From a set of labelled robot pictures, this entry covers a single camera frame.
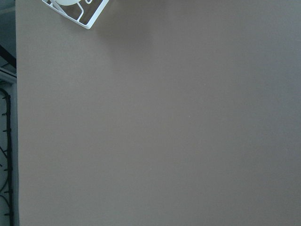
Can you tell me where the white wire cup rack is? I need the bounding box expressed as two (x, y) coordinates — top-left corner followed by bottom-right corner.
(42, 0), (109, 29)

